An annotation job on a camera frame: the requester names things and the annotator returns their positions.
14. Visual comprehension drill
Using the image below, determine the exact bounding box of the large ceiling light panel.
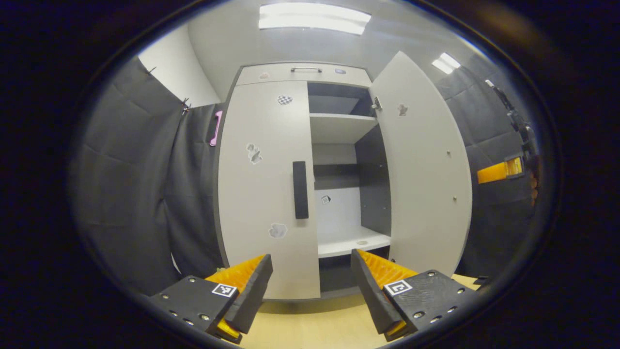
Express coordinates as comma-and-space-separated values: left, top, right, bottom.
258, 2, 372, 35

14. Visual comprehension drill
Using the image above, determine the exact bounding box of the black door handle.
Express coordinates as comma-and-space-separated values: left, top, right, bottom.
292, 160, 310, 220

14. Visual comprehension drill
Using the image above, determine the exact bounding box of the grey shoe cabinet door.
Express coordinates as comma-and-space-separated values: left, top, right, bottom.
369, 51, 473, 278
218, 80, 321, 301

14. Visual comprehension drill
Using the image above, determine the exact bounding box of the small ceiling light panel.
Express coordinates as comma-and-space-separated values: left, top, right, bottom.
432, 52, 462, 75

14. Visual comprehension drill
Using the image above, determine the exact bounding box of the black backdrop cloth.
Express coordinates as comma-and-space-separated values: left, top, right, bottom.
73, 57, 538, 296

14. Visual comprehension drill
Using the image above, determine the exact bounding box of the white cabinet shelf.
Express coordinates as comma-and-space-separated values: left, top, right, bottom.
317, 225, 391, 259
310, 113, 378, 144

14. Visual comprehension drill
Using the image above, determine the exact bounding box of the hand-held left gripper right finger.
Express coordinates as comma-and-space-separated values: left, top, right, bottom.
351, 249, 480, 342

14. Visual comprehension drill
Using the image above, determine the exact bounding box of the grey double-door shoe cabinet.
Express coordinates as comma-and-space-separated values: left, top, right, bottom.
215, 51, 473, 302

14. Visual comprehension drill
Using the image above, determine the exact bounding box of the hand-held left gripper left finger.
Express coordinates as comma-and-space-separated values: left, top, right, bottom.
148, 253, 273, 345

